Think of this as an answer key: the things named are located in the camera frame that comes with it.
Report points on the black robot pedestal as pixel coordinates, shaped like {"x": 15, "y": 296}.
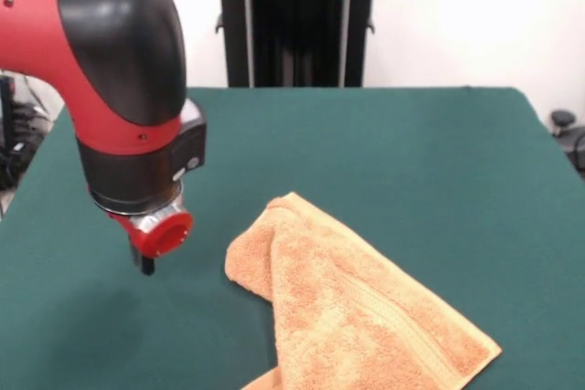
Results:
{"x": 297, "y": 34}

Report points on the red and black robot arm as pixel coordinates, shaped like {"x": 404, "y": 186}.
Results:
{"x": 91, "y": 66}

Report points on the black computer case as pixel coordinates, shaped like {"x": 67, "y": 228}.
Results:
{"x": 7, "y": 107}

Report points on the dark green table cloth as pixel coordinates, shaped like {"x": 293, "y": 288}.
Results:
{"x": 411, "y": 180}

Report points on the orange terry towel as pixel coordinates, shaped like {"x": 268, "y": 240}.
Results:
{"x": 343, "y": 294}

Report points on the black office chair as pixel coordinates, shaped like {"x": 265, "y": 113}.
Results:
{"x": 569, "y": 134}

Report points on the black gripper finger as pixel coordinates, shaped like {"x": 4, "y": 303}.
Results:
{"x": 136, "y": 258}
{"x": 148, "y": 266}

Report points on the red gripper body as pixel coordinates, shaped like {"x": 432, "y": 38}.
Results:
{"x": 169, "y": 235}

